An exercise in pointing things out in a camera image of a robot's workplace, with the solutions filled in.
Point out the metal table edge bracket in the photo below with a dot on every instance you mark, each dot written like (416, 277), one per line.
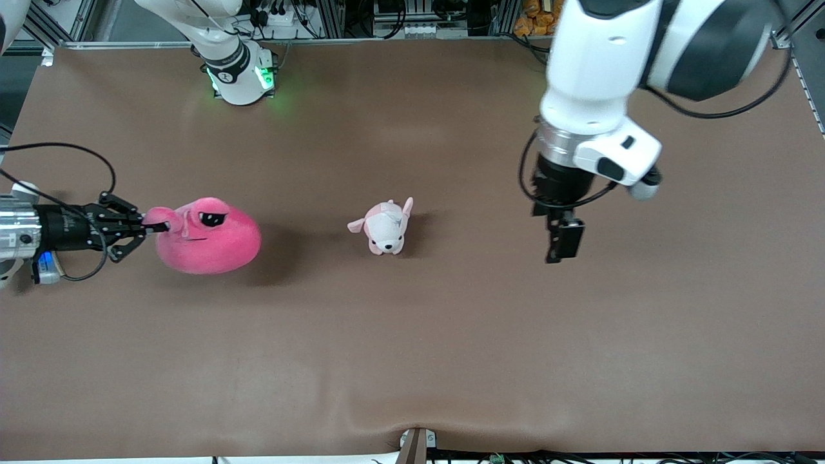
(416, 446)

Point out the grey white plush husky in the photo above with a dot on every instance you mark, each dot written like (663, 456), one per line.
(26, 188)

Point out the hot pink round plush toy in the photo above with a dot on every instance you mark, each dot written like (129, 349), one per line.
(213, 245)

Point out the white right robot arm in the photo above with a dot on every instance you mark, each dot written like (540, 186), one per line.
(232, 71)

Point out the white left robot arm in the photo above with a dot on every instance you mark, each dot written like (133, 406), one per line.
(599, 71)

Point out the pale pink white plush dog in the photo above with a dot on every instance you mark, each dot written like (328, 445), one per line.
(385, 229)

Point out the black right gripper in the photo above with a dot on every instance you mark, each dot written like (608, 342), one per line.
(64, 227)

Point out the orange plush toy pile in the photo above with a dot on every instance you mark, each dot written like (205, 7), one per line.
(538, 18)

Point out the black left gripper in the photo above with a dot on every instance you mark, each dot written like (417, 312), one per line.
(558, 182)

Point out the white power strip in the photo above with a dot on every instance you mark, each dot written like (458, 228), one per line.
(282, 16)

